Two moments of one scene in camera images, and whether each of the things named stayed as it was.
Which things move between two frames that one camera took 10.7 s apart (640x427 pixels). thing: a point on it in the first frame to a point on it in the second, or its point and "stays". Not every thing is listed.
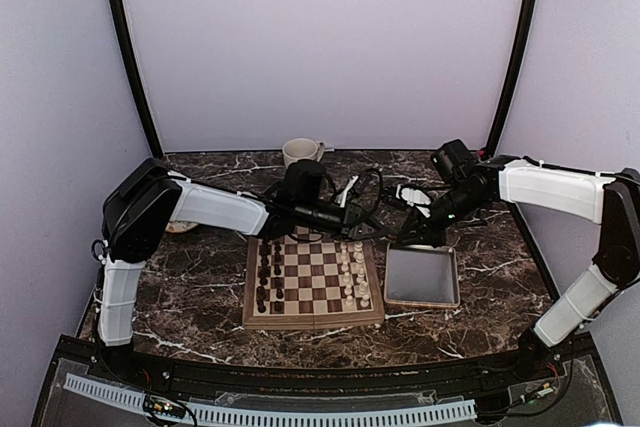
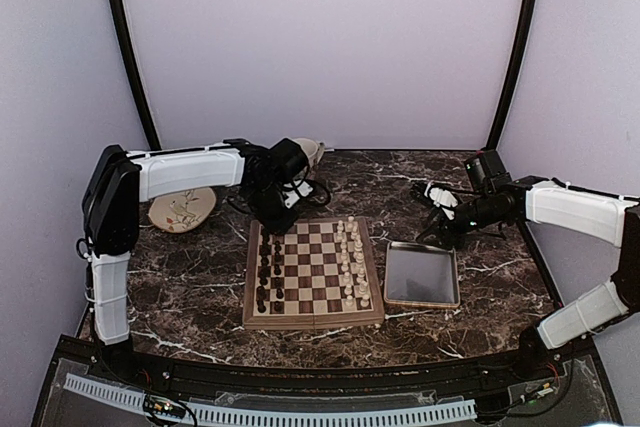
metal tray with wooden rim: (422, 276) stays
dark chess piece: (264, 261) stays
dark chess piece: (264, 249) stays
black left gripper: (352, 222) to (276, 227)
